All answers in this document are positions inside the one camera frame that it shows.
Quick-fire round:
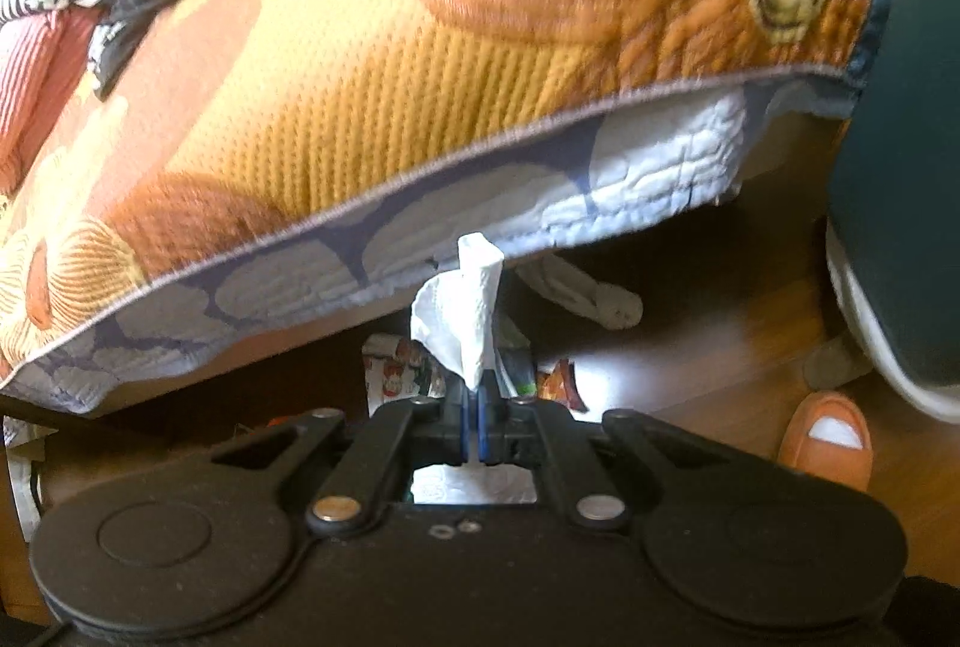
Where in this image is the christmas pattern snack wrapper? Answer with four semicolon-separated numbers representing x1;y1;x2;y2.
361;333;446;415

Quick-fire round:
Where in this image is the red striped pillow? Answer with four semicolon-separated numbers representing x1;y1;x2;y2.
2;7;101;195

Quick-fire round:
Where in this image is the dark teal trash bin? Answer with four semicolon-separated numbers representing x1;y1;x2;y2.
827;0;958;423

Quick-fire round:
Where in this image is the green white wrapper on floor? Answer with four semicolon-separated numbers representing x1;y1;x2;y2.
493;314;537;399

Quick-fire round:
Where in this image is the orange snack wrapper on floor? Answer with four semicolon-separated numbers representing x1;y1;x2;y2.
537;358;589;413

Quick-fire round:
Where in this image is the white tissue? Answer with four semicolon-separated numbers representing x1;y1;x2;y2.
410;232;537;505

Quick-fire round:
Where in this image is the orange floral bed quilt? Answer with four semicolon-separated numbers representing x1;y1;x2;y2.
2;0;892;415

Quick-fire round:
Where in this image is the white sock under bed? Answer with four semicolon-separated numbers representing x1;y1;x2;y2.
514;254;644;330

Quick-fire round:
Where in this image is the orange right slipper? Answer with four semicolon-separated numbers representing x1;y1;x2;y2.
776;392;874;493

